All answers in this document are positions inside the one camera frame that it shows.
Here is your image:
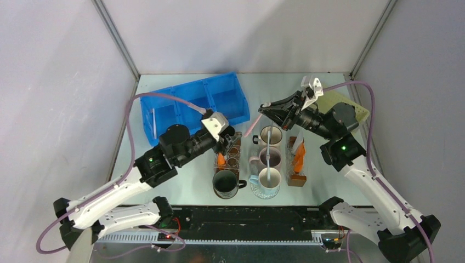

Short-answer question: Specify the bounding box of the white toothpaste tube dark cap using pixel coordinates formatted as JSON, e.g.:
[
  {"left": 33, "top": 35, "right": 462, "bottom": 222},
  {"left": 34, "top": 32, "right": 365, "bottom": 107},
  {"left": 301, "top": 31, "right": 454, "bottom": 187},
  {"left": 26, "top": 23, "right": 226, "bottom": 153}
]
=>
[{"left": 292, "top": 130, "right": 304, "bottom": 153}]

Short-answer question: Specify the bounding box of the clear textured oval tray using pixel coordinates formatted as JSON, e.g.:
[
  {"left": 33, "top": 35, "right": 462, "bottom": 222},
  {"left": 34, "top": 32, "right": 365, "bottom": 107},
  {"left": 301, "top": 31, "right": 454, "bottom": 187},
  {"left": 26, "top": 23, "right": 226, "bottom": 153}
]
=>
[{"left": 250, "top": 184, "right": 280, "bottom": 199}]

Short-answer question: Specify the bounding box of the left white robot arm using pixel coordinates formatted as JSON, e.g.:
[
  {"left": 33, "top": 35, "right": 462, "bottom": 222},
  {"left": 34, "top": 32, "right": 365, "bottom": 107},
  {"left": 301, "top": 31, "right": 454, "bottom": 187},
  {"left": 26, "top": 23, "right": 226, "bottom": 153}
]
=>
[{"left": 53, "top": 124, "right": 242, "bottom": 249}]

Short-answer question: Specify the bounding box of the pink toothbrush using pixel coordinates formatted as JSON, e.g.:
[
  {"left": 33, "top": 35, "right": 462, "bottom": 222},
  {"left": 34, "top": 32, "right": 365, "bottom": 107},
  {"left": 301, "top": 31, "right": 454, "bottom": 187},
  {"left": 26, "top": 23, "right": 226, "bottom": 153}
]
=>
[{"left": 243, "top": 102, "right": 271, "bottom": 138}]

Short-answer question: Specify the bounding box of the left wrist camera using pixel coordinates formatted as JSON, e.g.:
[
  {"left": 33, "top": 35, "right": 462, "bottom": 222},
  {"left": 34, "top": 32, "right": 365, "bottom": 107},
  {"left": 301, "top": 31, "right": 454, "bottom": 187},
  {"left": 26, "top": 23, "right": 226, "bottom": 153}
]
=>
[{"left": 201, "top": 112, "right": 229, "bottom": 142}]

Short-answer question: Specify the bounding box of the small orange tube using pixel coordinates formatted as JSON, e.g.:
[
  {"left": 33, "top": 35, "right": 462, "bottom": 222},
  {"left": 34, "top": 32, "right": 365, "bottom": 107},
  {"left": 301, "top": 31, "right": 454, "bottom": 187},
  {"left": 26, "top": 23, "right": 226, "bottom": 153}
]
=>
[{"left": 217, "top": 153, "right": 226, "bottom": 167}]

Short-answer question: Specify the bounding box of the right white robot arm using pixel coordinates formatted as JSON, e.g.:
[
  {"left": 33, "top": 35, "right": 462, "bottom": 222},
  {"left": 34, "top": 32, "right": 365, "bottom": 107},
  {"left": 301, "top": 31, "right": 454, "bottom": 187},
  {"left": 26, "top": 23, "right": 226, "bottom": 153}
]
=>
[{"left": 258, "top": 92, "right": 441, "bottom": 262}]

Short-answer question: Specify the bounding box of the cream perforated basket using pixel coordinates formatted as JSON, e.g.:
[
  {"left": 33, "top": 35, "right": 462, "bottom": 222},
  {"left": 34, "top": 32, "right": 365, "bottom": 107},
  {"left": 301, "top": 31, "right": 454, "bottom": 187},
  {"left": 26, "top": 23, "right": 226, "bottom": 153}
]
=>
[{"left": 316, "top": 90, "right": 370, "bottom": 123}]

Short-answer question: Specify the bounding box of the light blue mug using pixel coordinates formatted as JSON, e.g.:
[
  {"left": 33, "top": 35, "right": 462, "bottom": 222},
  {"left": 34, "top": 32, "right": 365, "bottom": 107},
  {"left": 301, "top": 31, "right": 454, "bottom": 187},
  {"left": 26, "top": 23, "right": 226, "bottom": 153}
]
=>
[{"left": 248, "top": 168, "right": 282, "bottom": 199}]

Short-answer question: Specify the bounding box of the dark green mug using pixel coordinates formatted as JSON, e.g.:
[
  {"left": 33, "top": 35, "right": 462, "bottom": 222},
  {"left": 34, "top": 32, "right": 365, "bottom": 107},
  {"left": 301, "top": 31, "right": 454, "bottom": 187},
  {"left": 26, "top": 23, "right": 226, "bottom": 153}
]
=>
[{"left": 212, "top": 170, "right": 247, "bottom": 199}]

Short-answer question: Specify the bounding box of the brown wooden oval tray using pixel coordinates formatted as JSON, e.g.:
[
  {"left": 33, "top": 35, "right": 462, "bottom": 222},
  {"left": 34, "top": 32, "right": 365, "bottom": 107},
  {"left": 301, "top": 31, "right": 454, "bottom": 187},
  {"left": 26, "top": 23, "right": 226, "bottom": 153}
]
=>
[{"left": 212, "top": 131, "right": 246, "bottom": 199}]

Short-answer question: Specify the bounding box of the cream mug with black rim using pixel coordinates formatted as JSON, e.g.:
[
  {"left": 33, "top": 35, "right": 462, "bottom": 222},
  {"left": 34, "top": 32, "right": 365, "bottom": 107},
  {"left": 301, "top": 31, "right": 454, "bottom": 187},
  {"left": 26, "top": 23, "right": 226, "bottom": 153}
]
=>
[{"left": 252, "top": 125, "right": 283, "bottom": 148}]

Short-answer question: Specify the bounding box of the clear holder with brown lid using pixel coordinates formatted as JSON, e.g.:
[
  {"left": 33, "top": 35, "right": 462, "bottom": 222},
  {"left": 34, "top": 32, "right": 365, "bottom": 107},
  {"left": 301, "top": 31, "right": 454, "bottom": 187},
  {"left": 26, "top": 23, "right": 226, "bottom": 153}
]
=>
[{"left": 286, "top": 136, "right": 307, "bottom": 187}]

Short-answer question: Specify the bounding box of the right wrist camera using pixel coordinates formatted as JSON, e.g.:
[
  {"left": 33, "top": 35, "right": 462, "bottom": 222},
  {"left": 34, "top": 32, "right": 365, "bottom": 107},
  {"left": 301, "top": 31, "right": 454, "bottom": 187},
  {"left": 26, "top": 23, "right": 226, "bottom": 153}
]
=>
[{"left": 300, "top": 76, "right": 324, "bottom": 110}]

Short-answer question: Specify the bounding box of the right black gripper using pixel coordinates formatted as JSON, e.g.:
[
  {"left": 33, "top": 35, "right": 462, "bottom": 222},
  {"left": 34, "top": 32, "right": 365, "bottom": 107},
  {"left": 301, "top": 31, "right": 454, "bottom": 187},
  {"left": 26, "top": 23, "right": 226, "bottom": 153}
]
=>
[{"left": 259, "top": 90, "right": 335, "bottom": 141}]

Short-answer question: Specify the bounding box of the clear textured two-hole holder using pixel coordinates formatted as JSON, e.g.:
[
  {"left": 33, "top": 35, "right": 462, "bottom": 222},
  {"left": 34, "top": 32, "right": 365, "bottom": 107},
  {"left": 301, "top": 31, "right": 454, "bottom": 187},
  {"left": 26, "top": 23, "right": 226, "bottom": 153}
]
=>
[{"left": 213, "top": 145, "right": 241, "bottom": 178}]

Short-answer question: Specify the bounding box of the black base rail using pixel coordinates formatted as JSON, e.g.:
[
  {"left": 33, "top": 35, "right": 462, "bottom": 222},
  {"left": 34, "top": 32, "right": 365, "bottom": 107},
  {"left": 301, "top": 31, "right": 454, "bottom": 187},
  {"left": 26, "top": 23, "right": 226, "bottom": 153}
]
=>
[{"left": 154, "top": 205, "right": 349, "bottom": 243}]

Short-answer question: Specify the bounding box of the pale white toothbrush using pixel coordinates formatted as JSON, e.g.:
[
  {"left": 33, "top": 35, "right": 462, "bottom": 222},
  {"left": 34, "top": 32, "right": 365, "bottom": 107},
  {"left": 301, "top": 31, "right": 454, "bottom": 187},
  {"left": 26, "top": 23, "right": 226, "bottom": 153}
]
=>
[{"left": 266, "top": 153, "right": 271, "bottom": 188}]

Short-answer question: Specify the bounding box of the pink mug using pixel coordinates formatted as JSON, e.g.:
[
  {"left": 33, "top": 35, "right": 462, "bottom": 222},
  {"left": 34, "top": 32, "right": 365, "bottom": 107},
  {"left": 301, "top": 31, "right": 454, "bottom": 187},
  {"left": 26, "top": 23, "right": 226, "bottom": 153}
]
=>
[{"left": 248, "top": 147, "right": 282, "bottom": 171}]

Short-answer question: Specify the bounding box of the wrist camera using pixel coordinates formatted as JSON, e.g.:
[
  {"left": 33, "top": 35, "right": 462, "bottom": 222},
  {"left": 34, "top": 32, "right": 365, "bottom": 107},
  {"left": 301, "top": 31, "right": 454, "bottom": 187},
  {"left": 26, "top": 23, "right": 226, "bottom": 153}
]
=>
[
  {"left": 201, "top": 112, "right": 229, "bottom": 142},
  {"left": 300, "top": 76, "right": 324, "bottom": 110}
]

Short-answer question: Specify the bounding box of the light grey toothbrush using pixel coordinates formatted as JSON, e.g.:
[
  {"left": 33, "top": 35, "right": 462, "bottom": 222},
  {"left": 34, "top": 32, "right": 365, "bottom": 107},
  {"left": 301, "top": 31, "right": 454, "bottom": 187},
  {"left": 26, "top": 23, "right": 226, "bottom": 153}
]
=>
[{"left": 266, "top": 141, "right": 271, "bottom": 155}]

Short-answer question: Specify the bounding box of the orange toothpaste tube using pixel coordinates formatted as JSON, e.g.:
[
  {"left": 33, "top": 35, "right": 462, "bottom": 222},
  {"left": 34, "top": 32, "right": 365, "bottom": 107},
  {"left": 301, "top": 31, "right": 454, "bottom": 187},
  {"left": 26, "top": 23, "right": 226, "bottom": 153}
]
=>
[{"left": 292, "top": 142, "right": 306, "bottom": 174}]

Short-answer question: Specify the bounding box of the blue three-compartment bin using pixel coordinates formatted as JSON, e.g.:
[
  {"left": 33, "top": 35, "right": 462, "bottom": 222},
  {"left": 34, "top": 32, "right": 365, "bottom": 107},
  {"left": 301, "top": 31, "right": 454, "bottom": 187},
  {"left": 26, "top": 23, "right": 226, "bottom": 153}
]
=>
[{"left": 140, "top": 72, "right": 250, "bottom": 146}]

